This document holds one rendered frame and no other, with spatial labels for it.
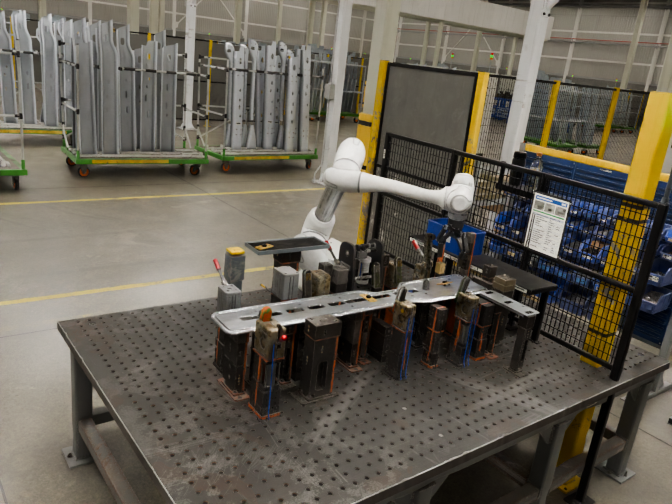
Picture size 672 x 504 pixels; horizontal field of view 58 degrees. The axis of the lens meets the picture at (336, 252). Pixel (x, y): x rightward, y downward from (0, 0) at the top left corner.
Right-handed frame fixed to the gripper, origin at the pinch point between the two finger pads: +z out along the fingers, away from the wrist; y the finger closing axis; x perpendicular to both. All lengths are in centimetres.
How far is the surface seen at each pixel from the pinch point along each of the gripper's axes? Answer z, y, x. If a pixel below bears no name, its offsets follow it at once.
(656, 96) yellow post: -85, 46, 58
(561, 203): -29, 16, 55
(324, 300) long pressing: 14, -4, -67
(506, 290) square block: 12.5, 16.8, 25.2
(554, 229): -16, 15, 55
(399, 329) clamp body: 21, 19, -43
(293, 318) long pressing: 14, 7, -88
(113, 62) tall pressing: -40, -702, 33
